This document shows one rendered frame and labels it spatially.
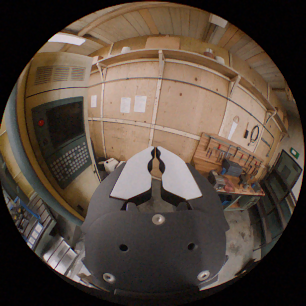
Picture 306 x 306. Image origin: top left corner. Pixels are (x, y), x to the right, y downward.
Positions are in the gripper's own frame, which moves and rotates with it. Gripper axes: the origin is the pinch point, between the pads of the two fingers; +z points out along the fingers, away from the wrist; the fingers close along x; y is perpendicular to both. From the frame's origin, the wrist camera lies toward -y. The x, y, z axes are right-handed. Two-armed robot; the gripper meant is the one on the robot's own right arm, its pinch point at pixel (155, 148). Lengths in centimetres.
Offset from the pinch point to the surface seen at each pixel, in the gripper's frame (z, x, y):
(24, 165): -9.1, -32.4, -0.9
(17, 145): -8.8, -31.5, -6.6
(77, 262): -48, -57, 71
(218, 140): 109, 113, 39
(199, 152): 115, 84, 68
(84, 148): 48, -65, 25
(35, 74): 10, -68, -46
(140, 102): 153, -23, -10
